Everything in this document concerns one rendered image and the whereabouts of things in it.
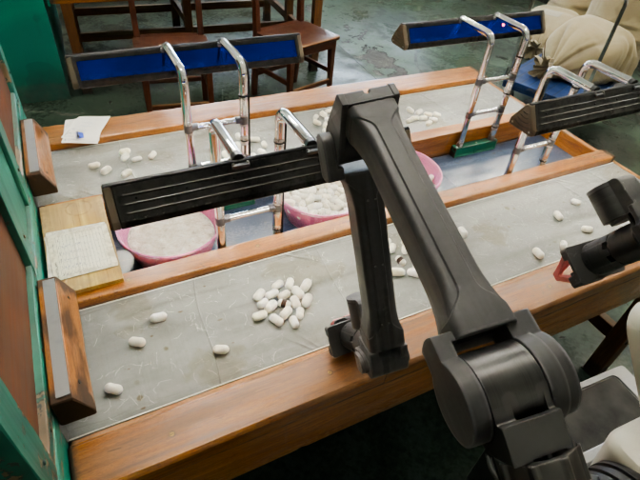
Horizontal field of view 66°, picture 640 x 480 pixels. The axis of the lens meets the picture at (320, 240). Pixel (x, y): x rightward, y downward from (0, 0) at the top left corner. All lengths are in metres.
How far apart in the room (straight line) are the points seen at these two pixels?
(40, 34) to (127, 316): 2.66
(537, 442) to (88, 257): 1.04
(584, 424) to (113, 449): 0.73
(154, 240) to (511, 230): 0.99
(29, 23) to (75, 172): 2.06
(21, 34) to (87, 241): 2.44
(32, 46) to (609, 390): 3.43
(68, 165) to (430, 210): 1.31
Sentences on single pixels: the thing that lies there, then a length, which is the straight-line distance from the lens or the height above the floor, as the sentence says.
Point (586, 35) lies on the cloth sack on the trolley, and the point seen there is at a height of 0.53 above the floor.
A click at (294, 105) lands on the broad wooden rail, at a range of 1.88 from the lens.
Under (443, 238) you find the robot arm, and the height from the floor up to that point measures 1.30.
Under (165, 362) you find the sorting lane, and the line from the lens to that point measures 1.07.
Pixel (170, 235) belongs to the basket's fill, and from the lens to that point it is 1.34.
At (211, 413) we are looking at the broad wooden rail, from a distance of 0.97.
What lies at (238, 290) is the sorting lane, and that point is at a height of 0.74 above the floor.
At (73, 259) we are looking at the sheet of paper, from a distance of 1.27.
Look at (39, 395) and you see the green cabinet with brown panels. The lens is 0.93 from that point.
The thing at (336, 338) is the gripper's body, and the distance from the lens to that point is 1.00.
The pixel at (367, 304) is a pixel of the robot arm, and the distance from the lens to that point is 0.79.
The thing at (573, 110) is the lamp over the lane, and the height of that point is 1.08.
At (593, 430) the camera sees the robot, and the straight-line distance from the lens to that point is 0.77.
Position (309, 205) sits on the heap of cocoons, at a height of 0.74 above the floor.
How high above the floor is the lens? 1.62
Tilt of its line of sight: 42 degrees down
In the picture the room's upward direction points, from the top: 6 degrees clockwise
